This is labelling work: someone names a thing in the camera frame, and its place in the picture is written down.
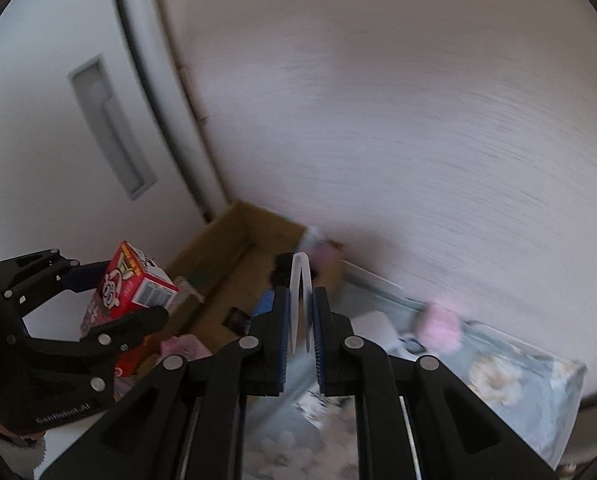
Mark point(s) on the pink and white packet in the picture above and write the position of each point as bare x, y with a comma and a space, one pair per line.
323, 250

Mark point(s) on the pink fluffy pompom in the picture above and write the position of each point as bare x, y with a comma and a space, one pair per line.
441, 327

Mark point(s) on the small black box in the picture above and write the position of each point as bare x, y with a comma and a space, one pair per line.
236, 319

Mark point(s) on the pink fluffy pouch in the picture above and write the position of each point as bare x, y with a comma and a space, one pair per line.
186, 346

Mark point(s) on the beige door hinge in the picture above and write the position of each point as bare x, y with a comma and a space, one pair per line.
193, 95

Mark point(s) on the white hair clip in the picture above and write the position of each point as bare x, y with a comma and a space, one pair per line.
295, 300

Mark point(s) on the white door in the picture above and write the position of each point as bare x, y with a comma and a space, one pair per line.
28, 85

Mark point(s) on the small patterned bag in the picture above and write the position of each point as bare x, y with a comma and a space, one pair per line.
318, 407

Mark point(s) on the white door frame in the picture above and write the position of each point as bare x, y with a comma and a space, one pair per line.
168, 85

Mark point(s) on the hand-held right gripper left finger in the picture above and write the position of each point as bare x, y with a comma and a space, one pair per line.
281, 335

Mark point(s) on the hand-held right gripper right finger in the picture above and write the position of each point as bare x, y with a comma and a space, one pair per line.
321, 340

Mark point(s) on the white square case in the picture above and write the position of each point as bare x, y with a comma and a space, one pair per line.
378, 327

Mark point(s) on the red snack box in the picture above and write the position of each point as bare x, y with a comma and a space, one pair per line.
123, 280

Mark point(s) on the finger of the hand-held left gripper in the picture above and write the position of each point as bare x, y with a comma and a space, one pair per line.
123, 332
43, 272

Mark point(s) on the brown cardboard box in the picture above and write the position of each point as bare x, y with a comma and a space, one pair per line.
233, 265

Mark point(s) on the blue and red box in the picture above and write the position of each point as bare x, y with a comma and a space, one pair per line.
265, 304

